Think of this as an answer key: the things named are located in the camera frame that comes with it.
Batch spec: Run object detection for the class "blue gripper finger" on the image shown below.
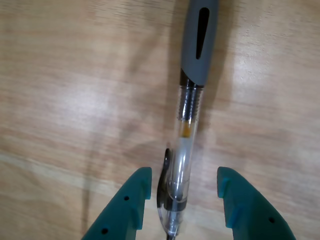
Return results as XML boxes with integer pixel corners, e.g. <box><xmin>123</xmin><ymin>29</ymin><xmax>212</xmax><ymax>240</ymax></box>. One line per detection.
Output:
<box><xmin>80</xmin><ymin>166</ymin><xmax>153</xmax><ymax>240</ymax></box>
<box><xmin>216</xmin><ymin>166</ymin><xmax>297</xmax><ymax>240</ymax></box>

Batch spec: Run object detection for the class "clear pen with grey grip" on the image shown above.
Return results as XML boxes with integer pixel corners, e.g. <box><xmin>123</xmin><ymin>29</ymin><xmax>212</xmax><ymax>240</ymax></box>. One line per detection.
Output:
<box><xmin>155</xmin><ymin>0</ymin><xmax>220</xmax><ymax>240</ymax></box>

